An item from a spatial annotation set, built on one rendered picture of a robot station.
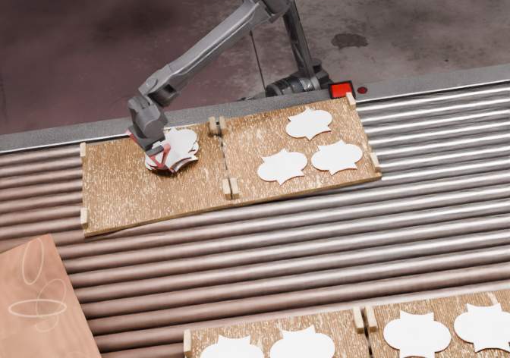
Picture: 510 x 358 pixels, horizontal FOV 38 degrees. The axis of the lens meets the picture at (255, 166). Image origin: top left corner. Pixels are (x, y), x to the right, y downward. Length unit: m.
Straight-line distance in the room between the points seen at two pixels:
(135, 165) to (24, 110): 1.99
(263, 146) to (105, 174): 0.46
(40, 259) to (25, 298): 0.11
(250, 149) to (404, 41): 2.10
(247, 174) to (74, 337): 0.68
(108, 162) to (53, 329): 0.64
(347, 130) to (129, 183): 0.65
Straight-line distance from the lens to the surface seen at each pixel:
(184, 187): 2.06
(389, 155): 2.12
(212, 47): 1.92
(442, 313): 1.76
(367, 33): 4.16
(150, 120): 1.90
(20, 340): 1.75
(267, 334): 1.73
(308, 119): 2.19
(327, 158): 2.07
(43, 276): 1.84
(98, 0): 4.82
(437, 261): 1.87
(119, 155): 2.21
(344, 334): 1.72
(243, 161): 2.10
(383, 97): 2.30
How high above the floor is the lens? 2.40
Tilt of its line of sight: 45 degrees down
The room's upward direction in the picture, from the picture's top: 9 degrees counter-clockwise
